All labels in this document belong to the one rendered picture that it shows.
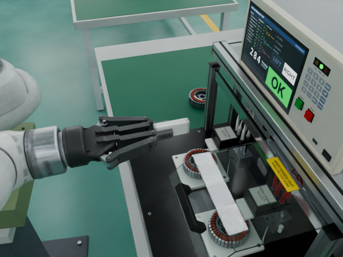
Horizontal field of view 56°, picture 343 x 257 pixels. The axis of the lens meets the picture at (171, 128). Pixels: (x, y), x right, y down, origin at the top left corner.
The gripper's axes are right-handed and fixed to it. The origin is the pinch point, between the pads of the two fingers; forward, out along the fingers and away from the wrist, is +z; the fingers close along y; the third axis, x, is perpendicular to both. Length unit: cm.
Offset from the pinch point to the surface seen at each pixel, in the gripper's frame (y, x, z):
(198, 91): -61, -40, 29
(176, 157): -26.8, -40.0, 9.3
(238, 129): -20.6, -25.5, 27.4
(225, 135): -19.6, -26.1, 22.6
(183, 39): -115, -43, 39
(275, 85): -9.8, -1.8, 28.4
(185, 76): -79, -43, 28
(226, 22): -157, -58, 85
